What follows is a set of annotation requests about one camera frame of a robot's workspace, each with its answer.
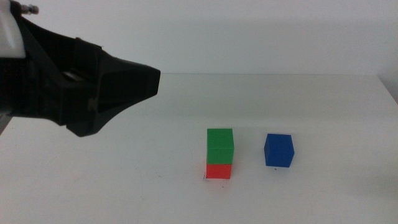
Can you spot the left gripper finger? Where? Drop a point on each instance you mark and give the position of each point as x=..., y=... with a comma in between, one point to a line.
x=130, y=84

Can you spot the green cube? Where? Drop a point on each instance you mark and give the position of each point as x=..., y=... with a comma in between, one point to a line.
x=220, y=146

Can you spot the red cube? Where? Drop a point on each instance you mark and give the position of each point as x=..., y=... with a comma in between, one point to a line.
x=218, y=171

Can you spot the blue cube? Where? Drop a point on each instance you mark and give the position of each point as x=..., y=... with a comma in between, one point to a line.
x=278, y=151

